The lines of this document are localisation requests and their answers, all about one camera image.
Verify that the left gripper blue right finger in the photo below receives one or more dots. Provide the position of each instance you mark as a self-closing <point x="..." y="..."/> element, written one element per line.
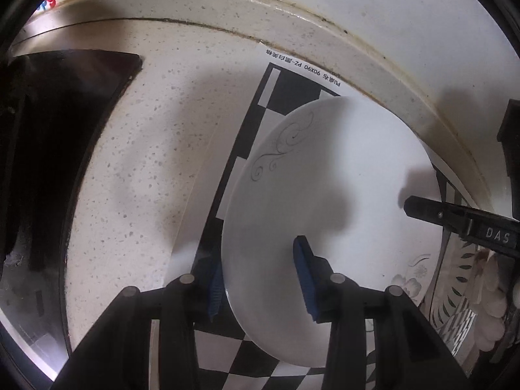
<point x="314" y="274"/>

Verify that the white gloved right hand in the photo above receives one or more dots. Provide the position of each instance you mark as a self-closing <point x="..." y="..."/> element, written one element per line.
<point x="488" y="295"/>

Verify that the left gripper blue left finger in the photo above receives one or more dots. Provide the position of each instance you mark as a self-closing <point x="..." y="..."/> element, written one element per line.
<point x="215" y="286"/>

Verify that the white plate black leaf pattern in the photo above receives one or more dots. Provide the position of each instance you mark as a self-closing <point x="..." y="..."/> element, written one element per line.
<point x="446" y="305"/>

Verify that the black white checkered mat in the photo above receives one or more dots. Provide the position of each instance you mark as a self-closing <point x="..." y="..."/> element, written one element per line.
<point x="228" y="358"/>

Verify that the black gas stove top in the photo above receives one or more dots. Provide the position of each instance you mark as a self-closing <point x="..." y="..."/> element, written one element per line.
<point x="52" y="104"/>

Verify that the white plate grey swirl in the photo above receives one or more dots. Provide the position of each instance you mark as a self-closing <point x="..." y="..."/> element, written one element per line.
<point x="337" y="171"/>

